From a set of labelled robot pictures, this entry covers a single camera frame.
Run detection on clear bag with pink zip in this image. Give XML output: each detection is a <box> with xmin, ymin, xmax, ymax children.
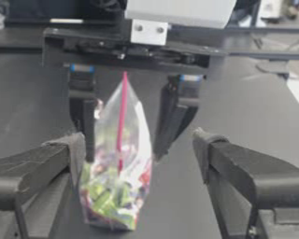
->
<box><xmin>77</xmin><ymin>70</ymin><xmax>155</xmax><ymax>232</ymax></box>

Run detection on white equipment box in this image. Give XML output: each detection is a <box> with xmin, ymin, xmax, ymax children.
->
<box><xmin>258</xmin><ymin>0</ymin><xmax>285</xmax><ymax>23</ymax></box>

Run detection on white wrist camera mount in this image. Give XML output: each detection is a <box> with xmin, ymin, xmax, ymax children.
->
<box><xmin>124</xmin><ymin>0</ymin><xmax>238</xmax><ymax>47</ymax></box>

